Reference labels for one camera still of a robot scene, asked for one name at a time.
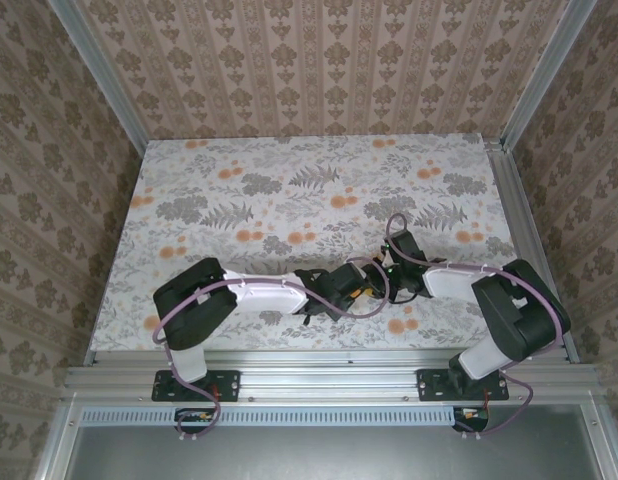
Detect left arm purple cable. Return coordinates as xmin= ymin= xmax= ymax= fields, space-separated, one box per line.
xmin=152 ymin=257 xmax=390 ymax=444

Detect grey metal panel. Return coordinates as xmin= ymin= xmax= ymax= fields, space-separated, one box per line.
xmin=63 ymin=424 xmax=605 ymax=480

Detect slotted grey cable duct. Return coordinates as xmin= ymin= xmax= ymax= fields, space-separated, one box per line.
xmin=81 ymin=405 xmax=458 ymax=427

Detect aluminium table side rail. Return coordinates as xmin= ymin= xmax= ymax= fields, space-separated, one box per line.
xmin=482 ymin=133 xmax=581 ymax=365

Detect aluminium frame side bar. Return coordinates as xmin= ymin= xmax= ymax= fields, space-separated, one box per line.
xmin=32 ymin=394 xmax=85 ymax=480
xmin=578 ymin=394 xmax=618 ymax=480

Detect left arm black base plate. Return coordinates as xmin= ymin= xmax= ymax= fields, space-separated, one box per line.
xmin=151 ymin=368 xmax=242 ymax=403

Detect black controller board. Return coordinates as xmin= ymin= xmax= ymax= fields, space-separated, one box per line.
xmin=174 ymin=407 xmax=216 ymax=435
xmin=451 ymin=405 xmax=490 ymax=434

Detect aluminium corner post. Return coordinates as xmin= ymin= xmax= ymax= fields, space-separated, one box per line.
xmin=499 ymin=0 xmax=599 ymax=151
xmin=47 ymin=0 xmax=151 ymax=156

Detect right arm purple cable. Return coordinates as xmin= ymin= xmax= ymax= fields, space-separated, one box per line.
xmin=385 ymin=213 xmax=565 ymax=441

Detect aluminium frame beam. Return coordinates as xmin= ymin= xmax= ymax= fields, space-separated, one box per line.
xmin=61 ymin=348 xmax=605 ymax=407

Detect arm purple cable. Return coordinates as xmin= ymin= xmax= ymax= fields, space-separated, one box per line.
xmin=385 ymin=213 xmax=565 ymax=441
xmin=152 ymin=257 xmax=390 ymax=444

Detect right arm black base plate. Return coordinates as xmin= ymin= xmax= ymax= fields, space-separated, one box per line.
xmin=416 ymin=368 xmax=510 ymax=403

